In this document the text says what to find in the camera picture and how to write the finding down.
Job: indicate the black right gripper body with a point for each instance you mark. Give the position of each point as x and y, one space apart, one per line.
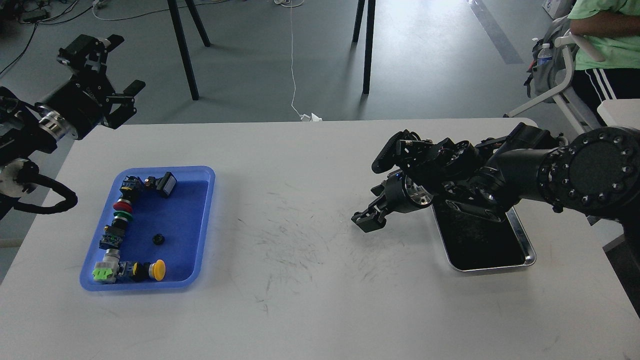
398 193

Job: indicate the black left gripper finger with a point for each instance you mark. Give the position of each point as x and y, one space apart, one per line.
87 55
120 107

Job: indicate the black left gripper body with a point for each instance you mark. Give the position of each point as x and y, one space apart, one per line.
81 102

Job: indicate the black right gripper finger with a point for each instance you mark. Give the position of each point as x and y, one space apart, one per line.
373 218

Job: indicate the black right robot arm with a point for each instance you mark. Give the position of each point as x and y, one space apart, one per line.
596 174

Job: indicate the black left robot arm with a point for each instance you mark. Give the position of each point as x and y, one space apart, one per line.
23 187

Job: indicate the silver metal tray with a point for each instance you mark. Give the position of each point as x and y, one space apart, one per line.
473 244

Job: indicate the blue plastic tray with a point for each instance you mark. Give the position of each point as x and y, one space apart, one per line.
182 218

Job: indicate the black left stand leg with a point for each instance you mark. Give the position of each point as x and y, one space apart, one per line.
179 33

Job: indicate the black stand leg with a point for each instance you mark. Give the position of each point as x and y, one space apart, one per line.
368 6
179 33

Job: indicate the grey backpack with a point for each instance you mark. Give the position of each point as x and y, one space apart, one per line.
542 77

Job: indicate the black right stand leg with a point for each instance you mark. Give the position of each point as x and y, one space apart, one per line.
368 6

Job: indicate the plastic water bottle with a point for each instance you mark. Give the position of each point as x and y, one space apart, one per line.
544 55

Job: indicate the white side table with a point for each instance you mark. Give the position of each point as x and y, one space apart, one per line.
621 112

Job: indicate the white box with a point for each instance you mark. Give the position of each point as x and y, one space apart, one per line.
557 8

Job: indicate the person in green shirt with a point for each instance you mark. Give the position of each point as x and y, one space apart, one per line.
613 28

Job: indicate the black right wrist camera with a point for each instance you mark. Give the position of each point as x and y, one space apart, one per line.
398 150

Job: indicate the red push button switch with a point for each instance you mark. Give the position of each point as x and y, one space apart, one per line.
130 190

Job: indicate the black square button switch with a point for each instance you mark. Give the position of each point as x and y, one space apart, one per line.
164 185

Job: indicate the green push button switch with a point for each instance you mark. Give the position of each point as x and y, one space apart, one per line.
114 234

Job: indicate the yellow push button switch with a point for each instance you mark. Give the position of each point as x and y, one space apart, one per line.
144 271

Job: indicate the green white connector switch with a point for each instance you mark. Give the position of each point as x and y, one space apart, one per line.
106 271

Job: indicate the white chair frame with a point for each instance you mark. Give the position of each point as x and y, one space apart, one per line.
575 110

